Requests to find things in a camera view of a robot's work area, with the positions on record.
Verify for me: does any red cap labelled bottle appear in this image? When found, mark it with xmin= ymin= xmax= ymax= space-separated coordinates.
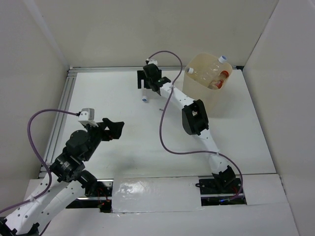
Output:
xmin=208 ymin=71 xmax=229 ymax=90

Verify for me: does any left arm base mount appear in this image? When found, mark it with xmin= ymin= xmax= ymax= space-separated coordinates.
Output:
xmin=66 ymin=179 xmax=114 ymax=213

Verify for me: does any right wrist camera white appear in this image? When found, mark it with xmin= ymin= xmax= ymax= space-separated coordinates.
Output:
xmin=145 ymin=58 xmax=158 ymax=66

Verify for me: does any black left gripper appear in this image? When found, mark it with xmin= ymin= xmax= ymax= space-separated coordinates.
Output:
xmin=83 ymin=118 xmax=125 ymax=161

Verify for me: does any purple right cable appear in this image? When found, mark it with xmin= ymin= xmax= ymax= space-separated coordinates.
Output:
xmin=150 ymin=51 xmax=243 ymax=200

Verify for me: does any beige plastic bin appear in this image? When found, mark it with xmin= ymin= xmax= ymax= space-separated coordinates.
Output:
xmin=182 ymin=53 xmax=232 ymax=117

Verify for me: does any clear bottle white cap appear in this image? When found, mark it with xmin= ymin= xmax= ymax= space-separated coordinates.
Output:
xmin=185 ymin=67 xmax=208 ymax=82

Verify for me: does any clear bottle blue-white cap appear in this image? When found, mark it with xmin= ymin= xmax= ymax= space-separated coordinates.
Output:
xmin=141 ymin=87 xmax=151 ymax=103
xmin=201 ymin=56 xmax=227 ymax=82

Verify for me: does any aluminium frame rail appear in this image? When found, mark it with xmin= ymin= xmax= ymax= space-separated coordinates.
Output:
xmin=38 ymin=65 xmax=243 ymax=179

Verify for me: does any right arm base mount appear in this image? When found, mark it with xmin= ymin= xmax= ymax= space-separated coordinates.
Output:
xmin=195 ymin=178 xmax=247 ymax=207

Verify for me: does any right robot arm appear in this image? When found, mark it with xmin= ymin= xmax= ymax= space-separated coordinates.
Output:
xmin=137 ymin=59 xmax=236 ymax=193

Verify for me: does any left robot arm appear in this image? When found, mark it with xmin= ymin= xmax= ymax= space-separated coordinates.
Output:
xmin=0 ymin=118 xmax=124 ymax=236

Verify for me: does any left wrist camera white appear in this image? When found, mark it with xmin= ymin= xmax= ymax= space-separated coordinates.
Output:
xmin=78 ymin=108 xmax=97 ymax=126

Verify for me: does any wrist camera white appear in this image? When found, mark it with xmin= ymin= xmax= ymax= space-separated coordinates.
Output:
xmin=78 ymin=108 xmax=97 ymax=126
xmin=145 ymin=58 xmax=158 ymax=66

